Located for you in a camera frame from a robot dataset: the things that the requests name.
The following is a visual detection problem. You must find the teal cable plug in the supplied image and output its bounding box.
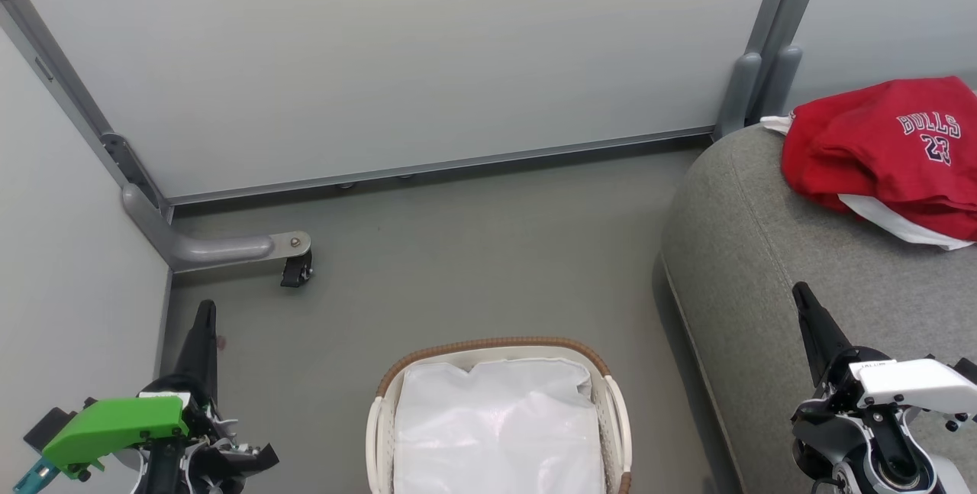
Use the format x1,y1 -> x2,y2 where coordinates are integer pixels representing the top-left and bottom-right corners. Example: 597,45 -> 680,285
11,456 -> 60,494

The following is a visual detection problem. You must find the grey partition bottom rail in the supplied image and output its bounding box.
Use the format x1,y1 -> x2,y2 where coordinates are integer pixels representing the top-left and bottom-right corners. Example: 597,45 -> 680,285
166,126 -> 717,208

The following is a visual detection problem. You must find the grey partition double post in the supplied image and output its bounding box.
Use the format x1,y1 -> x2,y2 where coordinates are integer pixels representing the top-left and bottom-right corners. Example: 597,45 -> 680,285
714,0 -> 834,140

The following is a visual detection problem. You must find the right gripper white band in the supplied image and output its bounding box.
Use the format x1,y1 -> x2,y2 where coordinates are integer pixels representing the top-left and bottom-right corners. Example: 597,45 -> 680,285
792,281 -> 977,420

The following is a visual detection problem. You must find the black caster wheel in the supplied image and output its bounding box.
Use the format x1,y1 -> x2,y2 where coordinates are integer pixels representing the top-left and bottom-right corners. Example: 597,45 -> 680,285
280,248 -> 314,289

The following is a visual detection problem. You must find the white laundry basket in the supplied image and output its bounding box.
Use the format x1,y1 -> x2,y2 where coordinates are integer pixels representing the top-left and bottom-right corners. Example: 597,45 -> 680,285
365,337 -> 634,494

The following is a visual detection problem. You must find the red Bulls jersey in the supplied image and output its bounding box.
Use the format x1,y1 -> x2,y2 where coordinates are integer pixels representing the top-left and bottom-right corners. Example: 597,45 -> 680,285
759,76 -> 977,251

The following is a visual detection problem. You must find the grey fabric sofa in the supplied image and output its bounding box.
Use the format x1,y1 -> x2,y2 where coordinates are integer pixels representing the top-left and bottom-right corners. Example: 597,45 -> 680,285
659,78 -> 977,494

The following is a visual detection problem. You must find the grey partition corner post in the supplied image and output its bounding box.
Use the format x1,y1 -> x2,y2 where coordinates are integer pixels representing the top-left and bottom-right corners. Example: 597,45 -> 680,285
0,0 -> 173,221

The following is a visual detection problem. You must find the grey curved partition support leg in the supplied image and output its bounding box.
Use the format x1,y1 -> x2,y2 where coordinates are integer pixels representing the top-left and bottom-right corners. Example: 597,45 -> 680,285
122,183 -> 312,274

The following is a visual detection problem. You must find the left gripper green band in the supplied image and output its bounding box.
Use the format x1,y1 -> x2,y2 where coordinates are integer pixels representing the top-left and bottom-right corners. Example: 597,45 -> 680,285
42,299 -> 231,479

